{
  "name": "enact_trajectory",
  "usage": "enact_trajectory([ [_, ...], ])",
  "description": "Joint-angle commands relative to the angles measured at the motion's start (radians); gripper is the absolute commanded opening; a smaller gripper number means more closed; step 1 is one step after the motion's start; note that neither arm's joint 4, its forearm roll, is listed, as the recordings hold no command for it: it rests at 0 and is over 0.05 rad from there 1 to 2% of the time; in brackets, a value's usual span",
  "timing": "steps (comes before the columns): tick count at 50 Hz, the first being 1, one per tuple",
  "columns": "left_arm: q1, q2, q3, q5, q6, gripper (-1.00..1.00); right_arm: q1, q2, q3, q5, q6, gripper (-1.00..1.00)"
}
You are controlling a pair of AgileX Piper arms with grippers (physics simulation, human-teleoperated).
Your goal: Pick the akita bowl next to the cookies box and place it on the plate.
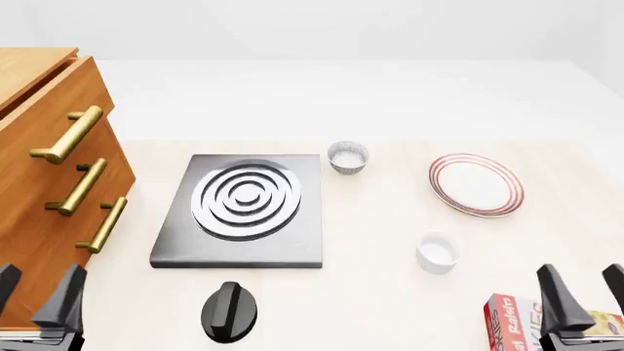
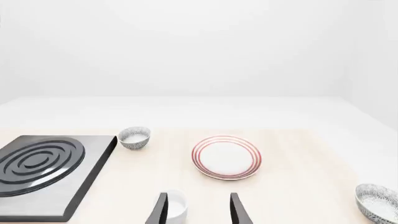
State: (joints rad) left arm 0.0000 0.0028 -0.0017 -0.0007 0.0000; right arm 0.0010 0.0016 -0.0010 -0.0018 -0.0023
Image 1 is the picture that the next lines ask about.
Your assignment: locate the deep wooden drawer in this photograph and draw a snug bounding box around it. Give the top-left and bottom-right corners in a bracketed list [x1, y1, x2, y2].
[0, 181, 137, 331]

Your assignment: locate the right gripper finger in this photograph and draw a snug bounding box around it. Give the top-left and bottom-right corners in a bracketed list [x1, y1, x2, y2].
[602, 262, 624, 313]
[535, 263, 597, 336]

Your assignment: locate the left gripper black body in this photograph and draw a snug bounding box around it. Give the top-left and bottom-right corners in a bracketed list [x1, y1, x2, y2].
[0, 327, 87, 351]

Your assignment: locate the flat black stove plate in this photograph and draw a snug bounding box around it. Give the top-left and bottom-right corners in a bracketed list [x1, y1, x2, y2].
[148, 152, 326, 270]

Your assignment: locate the white plate with red rings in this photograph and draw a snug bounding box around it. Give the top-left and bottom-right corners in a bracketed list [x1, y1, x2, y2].
[428, 152, 526, 219]

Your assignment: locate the long brass drawer handle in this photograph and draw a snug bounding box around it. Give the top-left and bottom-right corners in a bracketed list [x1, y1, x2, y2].
[28, 104, 105, 166]

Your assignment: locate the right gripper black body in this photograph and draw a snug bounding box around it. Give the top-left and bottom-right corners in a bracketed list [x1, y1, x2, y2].
[537, 330, 624, 351]

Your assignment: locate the patterned grey bowl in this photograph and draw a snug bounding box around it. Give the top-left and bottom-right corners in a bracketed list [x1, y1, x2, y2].
[327, 139, 371, 176]

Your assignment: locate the medium wooden drawer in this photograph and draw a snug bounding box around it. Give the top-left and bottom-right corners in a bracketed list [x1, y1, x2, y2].
[0, 113, 137, 224]

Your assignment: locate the round black stove knob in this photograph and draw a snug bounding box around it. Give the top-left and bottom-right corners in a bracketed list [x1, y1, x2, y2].
[200, 280, 259, 344]

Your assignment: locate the plain white bowl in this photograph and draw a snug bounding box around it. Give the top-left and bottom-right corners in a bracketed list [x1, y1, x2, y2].
[415, 229, 462, 275]

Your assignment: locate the shallow wooden drawer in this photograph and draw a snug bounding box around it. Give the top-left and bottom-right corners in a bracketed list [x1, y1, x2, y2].
[0, 56, 117, 129]

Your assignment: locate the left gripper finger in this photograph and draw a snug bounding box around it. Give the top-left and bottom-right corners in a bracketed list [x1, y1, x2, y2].
[31, 262, 88, 336]
[0, 262, 23, 316]

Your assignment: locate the red printed cookies box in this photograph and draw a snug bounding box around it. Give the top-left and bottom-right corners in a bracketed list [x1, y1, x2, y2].
[483, 292, 624, 351]

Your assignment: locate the wooden cabinet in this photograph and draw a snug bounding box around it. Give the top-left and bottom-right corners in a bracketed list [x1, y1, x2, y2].
[0, 47, 137, 332]

